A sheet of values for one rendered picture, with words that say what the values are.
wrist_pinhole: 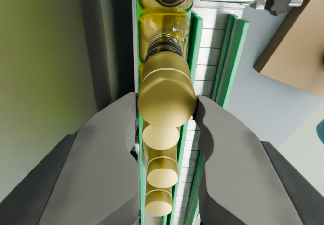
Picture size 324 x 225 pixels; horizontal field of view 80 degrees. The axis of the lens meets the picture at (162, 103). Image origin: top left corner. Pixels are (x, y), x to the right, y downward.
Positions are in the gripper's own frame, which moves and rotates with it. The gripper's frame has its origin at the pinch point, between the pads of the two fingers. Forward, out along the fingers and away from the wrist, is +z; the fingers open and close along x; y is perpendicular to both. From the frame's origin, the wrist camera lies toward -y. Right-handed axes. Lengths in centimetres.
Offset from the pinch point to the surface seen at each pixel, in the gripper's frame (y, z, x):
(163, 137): 5.6, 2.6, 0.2
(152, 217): 75, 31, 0
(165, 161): 9.8, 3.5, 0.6
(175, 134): 5.3, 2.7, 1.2
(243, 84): 20, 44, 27
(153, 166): 10.1, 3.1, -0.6
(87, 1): -1.5, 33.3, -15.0
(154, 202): 15.9, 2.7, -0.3
